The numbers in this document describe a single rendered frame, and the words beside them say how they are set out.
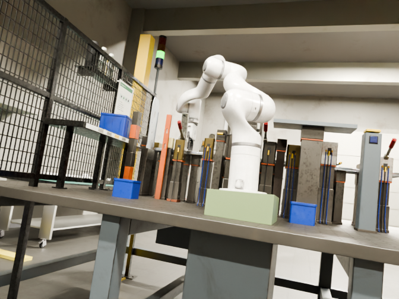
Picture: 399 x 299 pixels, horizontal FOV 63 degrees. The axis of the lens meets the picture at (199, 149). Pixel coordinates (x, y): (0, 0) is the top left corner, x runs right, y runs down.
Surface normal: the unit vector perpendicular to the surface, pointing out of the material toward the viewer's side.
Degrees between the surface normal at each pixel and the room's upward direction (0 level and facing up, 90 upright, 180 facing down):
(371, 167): 90
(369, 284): 90
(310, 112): 90
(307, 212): 90
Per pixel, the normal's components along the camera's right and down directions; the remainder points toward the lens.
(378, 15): -0.30, -0.14
